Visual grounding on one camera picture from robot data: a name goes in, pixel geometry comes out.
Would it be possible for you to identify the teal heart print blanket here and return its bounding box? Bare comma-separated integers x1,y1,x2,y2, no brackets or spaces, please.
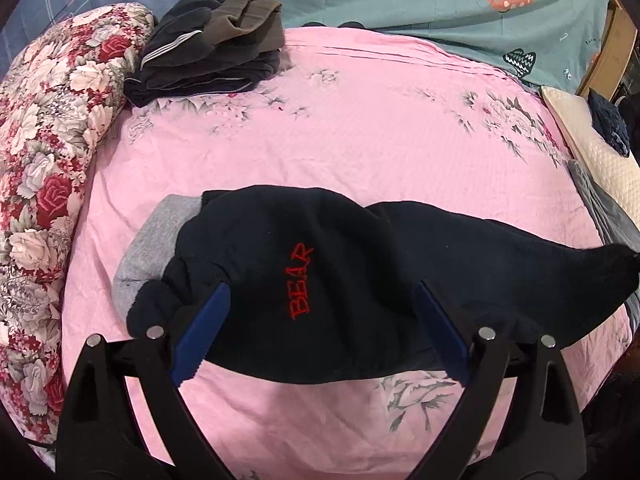
195,0,617,81

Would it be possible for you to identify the dark blue cloth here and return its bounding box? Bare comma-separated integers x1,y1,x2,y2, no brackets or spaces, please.
586,88,640,157

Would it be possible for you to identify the black sweatshirt with red BEAR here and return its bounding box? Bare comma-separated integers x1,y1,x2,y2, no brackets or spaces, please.
113,185,640,386

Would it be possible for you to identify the pink floral bed sheet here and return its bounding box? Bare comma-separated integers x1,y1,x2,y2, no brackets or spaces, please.
47,26,632,480

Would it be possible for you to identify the red floral quilt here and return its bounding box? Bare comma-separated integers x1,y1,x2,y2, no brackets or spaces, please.
0,2,157,448

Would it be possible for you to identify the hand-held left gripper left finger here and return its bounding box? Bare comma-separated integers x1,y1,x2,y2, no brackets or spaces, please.
54,281,236,480

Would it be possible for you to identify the cream quilted pillow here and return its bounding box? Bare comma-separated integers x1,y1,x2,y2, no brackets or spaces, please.
541,85,640,213

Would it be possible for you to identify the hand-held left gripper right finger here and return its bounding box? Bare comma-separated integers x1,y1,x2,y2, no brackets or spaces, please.
406,280,587,480

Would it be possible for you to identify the stack of dark folded clothes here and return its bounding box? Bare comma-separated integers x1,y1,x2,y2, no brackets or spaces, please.
123,0,285,108

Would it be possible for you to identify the grey folded cloth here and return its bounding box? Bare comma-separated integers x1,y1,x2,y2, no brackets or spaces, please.
567,159,640,331

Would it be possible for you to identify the wooden bed frame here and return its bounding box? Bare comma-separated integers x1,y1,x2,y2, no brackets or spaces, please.
575,2,638,101

